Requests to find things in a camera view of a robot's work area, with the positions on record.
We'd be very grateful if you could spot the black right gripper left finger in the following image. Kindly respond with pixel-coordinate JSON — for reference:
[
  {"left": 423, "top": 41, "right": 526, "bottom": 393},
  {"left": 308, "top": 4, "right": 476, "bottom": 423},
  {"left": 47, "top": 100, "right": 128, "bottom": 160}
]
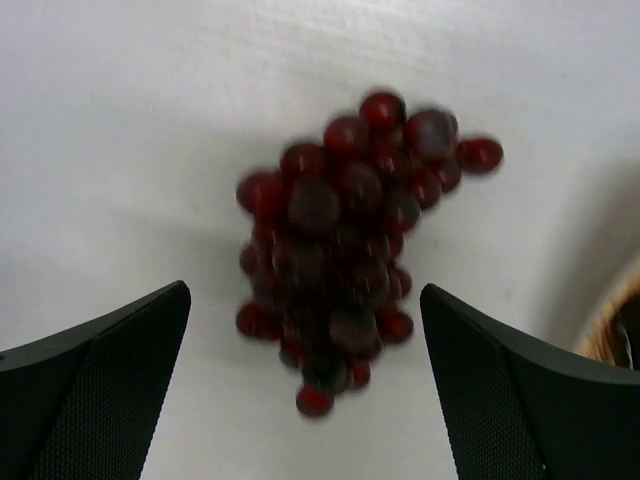
[{"left": 1, "top": 281, "right": 191, "bottom": 480}]

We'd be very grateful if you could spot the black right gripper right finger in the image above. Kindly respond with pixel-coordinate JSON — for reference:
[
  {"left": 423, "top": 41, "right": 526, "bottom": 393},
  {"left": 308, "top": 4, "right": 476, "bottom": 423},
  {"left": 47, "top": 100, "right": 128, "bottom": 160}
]
[{"left": 420, "top": 284, "right": 639, "bottom": 479}]

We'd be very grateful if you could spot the red fake grape bunch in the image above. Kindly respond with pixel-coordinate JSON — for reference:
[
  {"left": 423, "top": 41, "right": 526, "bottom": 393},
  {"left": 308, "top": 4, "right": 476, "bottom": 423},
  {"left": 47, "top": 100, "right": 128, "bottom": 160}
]
[{"left": 235, "top": 89, "right": 504, "bottom": 419}]

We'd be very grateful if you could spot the triangular woven bamboo basket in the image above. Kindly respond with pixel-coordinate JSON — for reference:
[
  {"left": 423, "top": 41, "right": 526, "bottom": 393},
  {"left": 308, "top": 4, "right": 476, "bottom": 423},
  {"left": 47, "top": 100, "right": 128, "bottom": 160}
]
[{"left": 572, "top": 256, "right": 639, "bottom": 370}]

